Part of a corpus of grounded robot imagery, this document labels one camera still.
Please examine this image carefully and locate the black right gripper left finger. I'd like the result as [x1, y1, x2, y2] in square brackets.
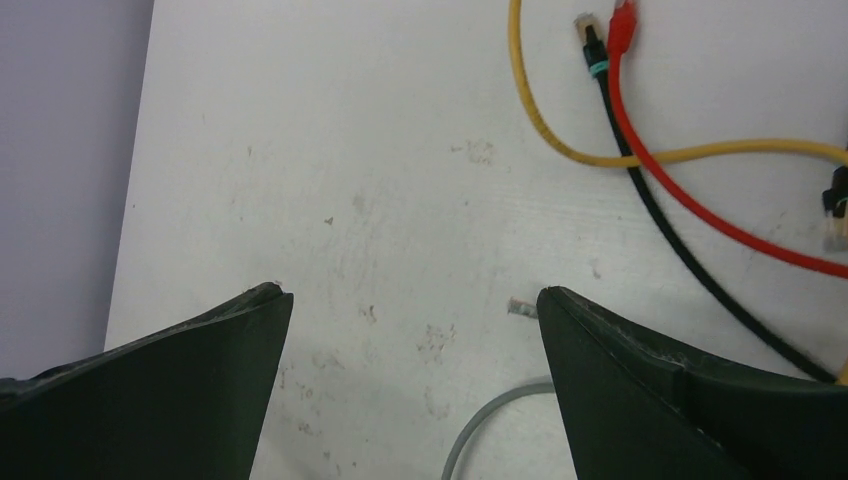
[1, 282, 294, 479]

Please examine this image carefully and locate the black ethernet cable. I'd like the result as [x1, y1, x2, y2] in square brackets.
[573, 13, 848, 384]

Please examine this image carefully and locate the yellow ethernet cable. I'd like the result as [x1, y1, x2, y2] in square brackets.
[508, 0, 848, 387]

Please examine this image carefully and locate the red ethernet cable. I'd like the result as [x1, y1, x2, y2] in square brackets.
[606, 0, 848, 280]

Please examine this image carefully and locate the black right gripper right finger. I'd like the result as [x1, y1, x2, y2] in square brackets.
[536, 286, 847, 479]

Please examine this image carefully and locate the grey ethernet cable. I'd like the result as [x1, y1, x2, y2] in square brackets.
[441, 298, 556, 480]

